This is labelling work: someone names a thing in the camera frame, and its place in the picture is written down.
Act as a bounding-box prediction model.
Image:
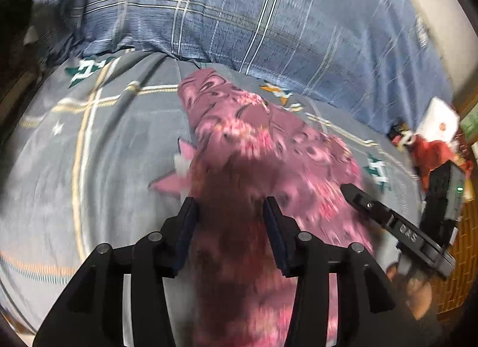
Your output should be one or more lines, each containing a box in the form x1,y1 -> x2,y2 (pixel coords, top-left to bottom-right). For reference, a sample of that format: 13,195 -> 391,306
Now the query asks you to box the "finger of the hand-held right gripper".
341,183 -> 397,227

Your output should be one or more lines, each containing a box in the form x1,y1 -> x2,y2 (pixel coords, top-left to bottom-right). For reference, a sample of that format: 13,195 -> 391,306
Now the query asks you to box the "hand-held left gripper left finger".
32,197 -> 198,347

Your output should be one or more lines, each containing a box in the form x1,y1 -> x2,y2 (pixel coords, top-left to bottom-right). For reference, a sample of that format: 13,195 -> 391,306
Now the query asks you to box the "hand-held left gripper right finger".
262,196 -> 422,347

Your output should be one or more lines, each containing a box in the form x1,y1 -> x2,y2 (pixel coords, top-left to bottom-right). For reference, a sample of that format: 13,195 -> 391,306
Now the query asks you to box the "pink floral garment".
148,68 -> 376,347

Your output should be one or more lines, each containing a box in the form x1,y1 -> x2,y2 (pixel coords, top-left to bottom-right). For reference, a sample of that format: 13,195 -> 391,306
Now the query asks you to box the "person's right hand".
386,264 -> 433,321

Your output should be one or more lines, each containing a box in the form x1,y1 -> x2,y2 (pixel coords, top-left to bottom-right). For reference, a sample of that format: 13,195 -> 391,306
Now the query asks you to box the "red cloth item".
388,123 -> 469,193

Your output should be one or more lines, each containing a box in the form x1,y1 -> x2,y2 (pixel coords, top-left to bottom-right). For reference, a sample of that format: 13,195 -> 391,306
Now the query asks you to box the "white box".
416,96 -> 461,143

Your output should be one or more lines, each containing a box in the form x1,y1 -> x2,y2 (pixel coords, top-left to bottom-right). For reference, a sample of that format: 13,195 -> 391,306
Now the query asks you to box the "green box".
460,110 -> 478,136

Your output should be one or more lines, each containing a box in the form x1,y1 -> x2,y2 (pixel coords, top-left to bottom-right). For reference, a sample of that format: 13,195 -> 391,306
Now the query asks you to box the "grey printed bed sheet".
0,50 -> 428,337

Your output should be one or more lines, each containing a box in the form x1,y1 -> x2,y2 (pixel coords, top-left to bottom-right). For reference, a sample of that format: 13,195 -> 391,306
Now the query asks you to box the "blue plaid duvet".
33,0 -> 455,136

